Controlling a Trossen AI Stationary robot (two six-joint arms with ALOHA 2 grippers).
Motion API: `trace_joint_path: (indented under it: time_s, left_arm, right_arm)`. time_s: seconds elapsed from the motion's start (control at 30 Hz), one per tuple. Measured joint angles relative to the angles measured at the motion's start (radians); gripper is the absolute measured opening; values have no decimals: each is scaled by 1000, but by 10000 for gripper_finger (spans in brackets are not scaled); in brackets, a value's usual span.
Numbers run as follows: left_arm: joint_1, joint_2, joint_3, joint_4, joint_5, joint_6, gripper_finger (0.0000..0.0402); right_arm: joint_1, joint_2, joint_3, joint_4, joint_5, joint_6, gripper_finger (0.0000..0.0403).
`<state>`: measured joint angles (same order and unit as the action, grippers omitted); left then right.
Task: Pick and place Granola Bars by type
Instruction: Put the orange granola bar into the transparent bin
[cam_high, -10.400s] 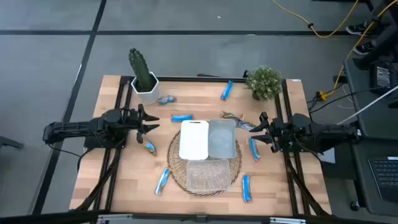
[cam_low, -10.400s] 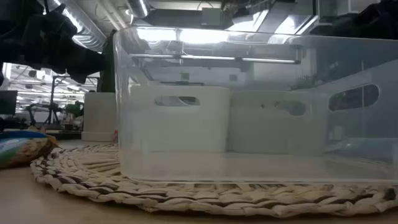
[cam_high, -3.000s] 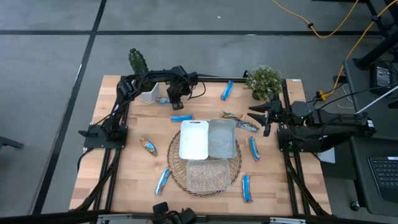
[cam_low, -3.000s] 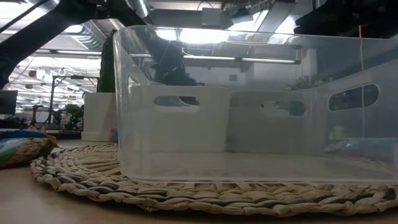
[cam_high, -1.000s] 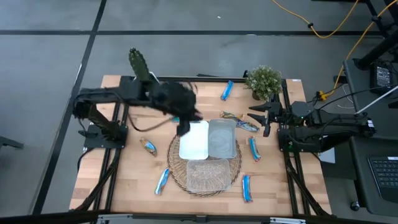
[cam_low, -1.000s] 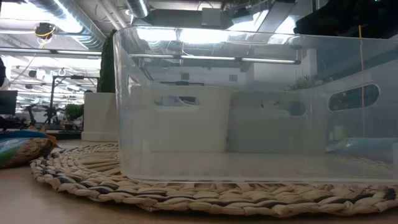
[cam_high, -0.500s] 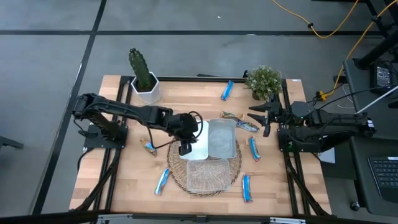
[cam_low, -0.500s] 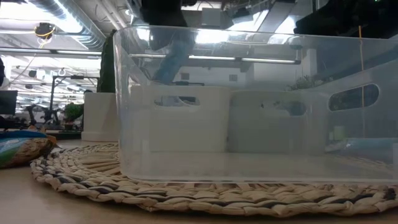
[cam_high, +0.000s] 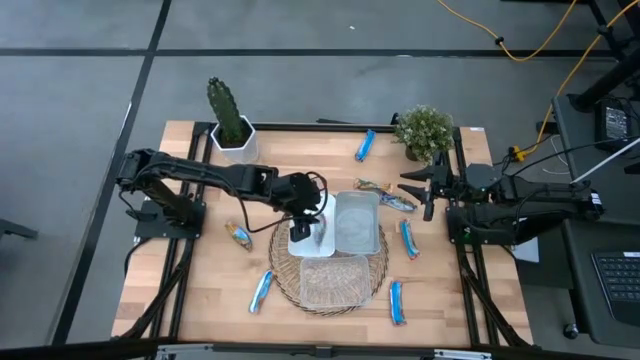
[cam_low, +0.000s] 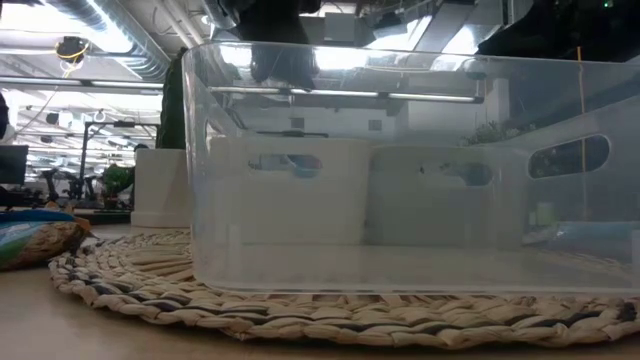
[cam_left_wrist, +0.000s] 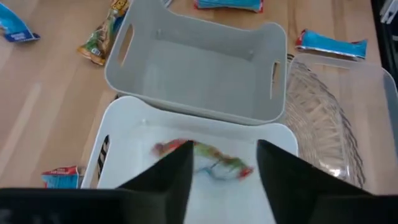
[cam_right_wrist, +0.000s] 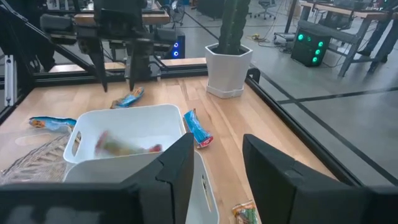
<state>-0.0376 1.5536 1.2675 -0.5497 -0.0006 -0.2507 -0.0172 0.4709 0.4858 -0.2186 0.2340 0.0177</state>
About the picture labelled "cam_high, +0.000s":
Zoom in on black stand legs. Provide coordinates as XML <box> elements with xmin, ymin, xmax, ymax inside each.
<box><xmin>569</xmin><ymin>0</ymin><xmax>640</xmax><ymax>112</ymax></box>

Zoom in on green cactus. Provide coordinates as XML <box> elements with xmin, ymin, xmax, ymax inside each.
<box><xmin>206</xmin><ymin>76</ymin><xmax>247</xmax><ymax>147</ymax></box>

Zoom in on round woven mat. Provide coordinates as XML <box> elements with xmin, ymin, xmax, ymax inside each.
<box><xmin>268</xmin><ymin>214</ymin><xmax>390</xmax><ymax>317</ymax></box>

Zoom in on clear plastic bin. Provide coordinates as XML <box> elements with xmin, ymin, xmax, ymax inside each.
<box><xmin>298</xmin><ymin>254</ymin><xmax>374</xmax><ymax>310</ymax></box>
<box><xmin>333</xmin><ymin>190</ymin><xmax>382</xmax><ymax>256</ymax></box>

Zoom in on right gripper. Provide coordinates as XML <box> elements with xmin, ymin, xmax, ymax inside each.
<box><xmin>396</xmin><ymin>148</ymin><xmax>469</xmax><ymax>223</ymax></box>

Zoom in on dark desk with keyboard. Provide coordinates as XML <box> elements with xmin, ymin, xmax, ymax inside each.
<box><xmin>560</xmin><ymin>219</ymin><xmax>640</xmax><ymax>350</ymax></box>

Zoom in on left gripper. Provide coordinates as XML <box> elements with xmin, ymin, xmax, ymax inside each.
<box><xmin>272</xmin><ymin>171</ymin><xmax>324</xmax><ymax>244</ymax></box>

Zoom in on black furniture foot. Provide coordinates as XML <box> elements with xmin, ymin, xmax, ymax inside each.
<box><xmin>0</xmin><ymin>218</ymin><xmax>39</xmax><ymax>241</ymax></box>

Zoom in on white hexagonal pot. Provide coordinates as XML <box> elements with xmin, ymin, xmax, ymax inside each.
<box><xmin>209</xmin><ymin>114</ymin><xmax>260</xmax><ymax>165</ymax></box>

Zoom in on white plastic bin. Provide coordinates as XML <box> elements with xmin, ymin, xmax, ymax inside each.
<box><xmin>287</xmin><ymin>193</ymin><xmax>337</xmax><ymax>259</ymax></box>

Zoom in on small green potted plant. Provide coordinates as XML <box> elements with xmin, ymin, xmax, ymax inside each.
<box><xmin>393</xmin><ymin>104</ymin><xmax>455</xmax><ymax>164</ymax></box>

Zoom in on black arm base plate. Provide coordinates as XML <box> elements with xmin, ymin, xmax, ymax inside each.
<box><xmin>133</xmin><ymin>199</ymin><xmax>207</xmax><ymax>240</ymax></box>
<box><xmin>446</xmin><ymin>204</ymin><xmax>516</xmax><ymax>246</ymax></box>

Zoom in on white paper sheet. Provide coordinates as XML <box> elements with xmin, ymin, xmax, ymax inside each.
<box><xmin>512</xmin><ymin>237</ymin><xmax>541</xmax><ymax>264</ymax></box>

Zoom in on black power adapter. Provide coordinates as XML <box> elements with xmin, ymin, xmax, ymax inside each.
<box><xmin>594</xmin><ymin>99</ymin><xmax>637</xmax><ymax>152</ymax></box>

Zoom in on glossy multicolour granola bar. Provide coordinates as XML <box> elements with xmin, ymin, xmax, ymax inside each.
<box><xmin>378</xmin><ymin>191</ymin><xmax>419</xmax><ymax>213</ymax></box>

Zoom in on white cable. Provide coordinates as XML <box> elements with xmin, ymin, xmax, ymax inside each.
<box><xmin>569</xmin><ymin>148</ymin><xmax>640</xmax><ymax>185</ymax></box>

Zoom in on black table frame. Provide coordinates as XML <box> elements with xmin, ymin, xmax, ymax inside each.
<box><xmin>112</xmin><ymin>119</ymin><xmax>534</xmax><ymax>351</ymax></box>

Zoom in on grey side desk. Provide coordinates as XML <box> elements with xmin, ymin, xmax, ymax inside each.
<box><xmin>552</xmin><ymin>93</ymin><xmax>640</xmax><ymax>224</ymax></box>

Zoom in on black keyboard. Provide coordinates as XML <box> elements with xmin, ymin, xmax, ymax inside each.
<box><xmin>591</xmin><ymin>249</ymin><xmax>640</xmax><ymax>327</ymax></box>

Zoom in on blue white granola bar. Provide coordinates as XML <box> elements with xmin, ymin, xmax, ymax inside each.
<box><xmin>248</xmin><ymin>269</ymin><xmax>275</xmax><ymax>315</ymax></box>

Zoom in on yellow extension cable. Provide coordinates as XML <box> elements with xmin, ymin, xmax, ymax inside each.
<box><xmin>435</xmin><ymin>0</ymin><xmax>579</xmax><ymax>63</ymax></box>
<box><xmin>514</xmin><ymin>0</ymin><xmax>640</xmax><ymax>160</ymax></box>

